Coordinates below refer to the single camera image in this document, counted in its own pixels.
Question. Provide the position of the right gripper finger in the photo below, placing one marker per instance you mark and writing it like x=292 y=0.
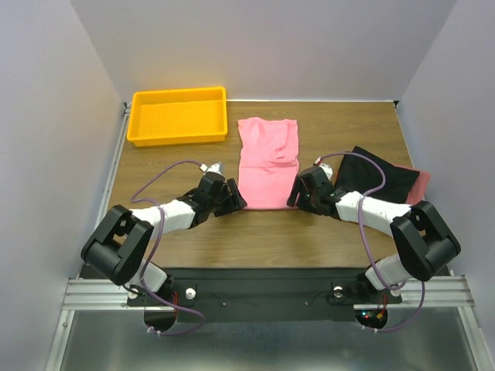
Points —
x=306 y=206
x=297 y=192

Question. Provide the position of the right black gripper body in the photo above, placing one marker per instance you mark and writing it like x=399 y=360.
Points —
x=304 y=194

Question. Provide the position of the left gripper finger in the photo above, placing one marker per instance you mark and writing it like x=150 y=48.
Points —
x=227 y=207
x=235 y=198

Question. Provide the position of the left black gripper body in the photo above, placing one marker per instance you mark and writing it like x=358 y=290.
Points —
x=226 y=197

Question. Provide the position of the pink t shirt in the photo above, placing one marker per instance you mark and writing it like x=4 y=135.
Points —
x=268 y=163

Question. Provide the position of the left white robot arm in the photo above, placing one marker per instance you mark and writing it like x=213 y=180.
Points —
x=116 y=248

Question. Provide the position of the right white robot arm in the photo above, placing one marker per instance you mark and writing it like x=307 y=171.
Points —
x=424 y=242

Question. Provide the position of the black folded t shirt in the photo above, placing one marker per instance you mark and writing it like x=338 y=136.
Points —
x=358 y=174

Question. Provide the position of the dusty rose folded t shirt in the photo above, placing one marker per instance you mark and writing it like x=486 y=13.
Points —
x=418 y=190

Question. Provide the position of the yellow plastic bin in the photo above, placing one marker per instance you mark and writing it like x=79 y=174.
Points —
x=178 y=117

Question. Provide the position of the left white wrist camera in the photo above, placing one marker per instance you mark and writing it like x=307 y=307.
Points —
x=214 y=171

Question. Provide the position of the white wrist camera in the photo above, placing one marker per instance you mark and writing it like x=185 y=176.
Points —
x=327 y=169
x=214 y=171

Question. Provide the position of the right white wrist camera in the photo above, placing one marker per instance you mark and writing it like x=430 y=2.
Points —
x=327 y=169

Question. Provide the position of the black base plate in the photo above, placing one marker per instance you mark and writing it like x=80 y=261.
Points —
x=195 y=296

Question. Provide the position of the left aluminium rail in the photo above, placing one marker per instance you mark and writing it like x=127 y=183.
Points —
x=112 y=169

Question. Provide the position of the aluminium rail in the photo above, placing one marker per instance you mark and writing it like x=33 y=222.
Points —
x=102 y=295
x=112 y=169

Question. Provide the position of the front aluminium rail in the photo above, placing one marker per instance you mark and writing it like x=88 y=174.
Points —
x=102 y=295

